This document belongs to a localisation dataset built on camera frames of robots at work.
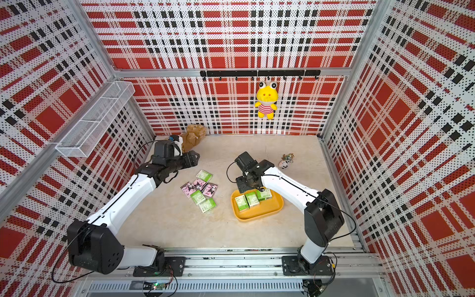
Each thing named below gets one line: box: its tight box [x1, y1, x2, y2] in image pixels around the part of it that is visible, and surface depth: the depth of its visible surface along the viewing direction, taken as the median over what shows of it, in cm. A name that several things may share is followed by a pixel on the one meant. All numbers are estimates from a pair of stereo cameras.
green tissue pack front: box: [244, 191, 261, 209], surface depth 92 cm
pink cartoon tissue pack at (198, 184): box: [191, 178, 208, 191], surface depth 98 cm
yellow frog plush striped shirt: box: [254, 81, 279, 121], surface depth 95 cm
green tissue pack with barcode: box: [198, 198, 218, 214], surface depth 90 cm
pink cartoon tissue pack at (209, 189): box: [202, 182, 218, 198], surface depth 95 cm
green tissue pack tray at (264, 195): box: [255, 188, 273, 203], surface depth 92 cm
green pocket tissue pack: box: [190, 189, 206, 205], surface depth 93 cm
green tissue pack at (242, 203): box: [234, 194, 250, 213], surface depth 90 cm
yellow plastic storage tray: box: [230, 189, 284, 223], surface depth 90 cm
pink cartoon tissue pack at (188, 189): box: [179, 181, 197, 198], surface depth 96 cm
